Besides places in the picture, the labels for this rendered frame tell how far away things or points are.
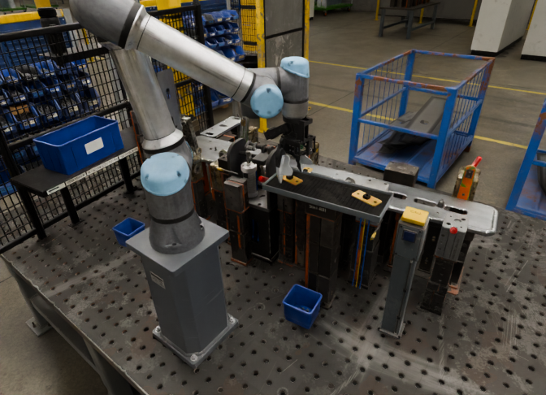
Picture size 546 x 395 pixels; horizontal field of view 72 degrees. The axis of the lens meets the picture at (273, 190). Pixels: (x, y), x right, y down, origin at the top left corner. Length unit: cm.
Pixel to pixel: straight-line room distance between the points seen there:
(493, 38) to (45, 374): 872
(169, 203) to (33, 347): 172
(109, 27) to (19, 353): 202
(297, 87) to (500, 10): 812
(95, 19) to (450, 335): 132
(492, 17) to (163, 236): 850
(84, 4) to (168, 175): 38
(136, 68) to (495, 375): 130
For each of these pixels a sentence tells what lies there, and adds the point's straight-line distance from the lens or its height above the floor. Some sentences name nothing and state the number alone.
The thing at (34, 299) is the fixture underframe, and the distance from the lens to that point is 246.
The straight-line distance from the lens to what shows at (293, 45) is 485.
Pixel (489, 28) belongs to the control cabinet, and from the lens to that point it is 908.
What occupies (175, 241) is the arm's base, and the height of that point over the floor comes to 113.
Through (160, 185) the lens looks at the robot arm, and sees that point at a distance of 93.
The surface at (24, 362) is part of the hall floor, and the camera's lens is 250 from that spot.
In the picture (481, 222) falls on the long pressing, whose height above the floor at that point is 100.
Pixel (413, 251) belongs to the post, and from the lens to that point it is 111.
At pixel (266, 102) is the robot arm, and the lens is 86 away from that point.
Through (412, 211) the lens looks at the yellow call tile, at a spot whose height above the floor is 116.
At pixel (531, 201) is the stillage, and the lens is 341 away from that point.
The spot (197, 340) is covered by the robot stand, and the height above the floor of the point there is 78.
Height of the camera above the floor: 175
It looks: 31 degrees down
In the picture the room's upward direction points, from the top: 2 degrees counter-clockwise
